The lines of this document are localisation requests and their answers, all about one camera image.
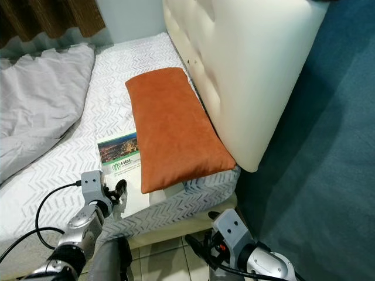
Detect white patterned mattress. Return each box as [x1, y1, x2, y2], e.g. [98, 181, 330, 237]
[0, 32, 241, 277]

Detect cream tufted headboard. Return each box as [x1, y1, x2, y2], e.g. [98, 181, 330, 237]
[163, 0, 329, 173]

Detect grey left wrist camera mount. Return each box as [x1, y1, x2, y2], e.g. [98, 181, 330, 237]
[81, 170, 108, 203]

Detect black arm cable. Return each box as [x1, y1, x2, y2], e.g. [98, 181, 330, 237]
[211, 261, 271, 280]
[0, 181, 84, 265]

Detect brown pleated curtain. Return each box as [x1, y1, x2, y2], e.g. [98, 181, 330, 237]
[0, 0, 107, 46]

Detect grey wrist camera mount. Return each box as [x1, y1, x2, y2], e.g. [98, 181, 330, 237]
[211, 208, 250, 258]
[81, 170, 108, 203]

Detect grey crumpled duvet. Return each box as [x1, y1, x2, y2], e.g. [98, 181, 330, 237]
[0, 44, 96, 184]

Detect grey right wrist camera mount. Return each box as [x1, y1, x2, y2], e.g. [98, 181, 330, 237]
[211, 208, 250, 258]

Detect orange pillow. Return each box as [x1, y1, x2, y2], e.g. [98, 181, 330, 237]
[125, 67, 237, 195]

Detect cream bed base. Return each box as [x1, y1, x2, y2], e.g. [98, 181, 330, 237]
[123, 193, 238, 251]

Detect robot left leg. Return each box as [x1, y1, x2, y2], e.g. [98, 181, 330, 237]
[94, 237, 133, 281]

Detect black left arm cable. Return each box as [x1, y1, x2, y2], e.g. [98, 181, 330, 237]
[0, 181, 84, 265]

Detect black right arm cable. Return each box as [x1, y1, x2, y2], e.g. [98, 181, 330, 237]
[211, 261, 271, 280]

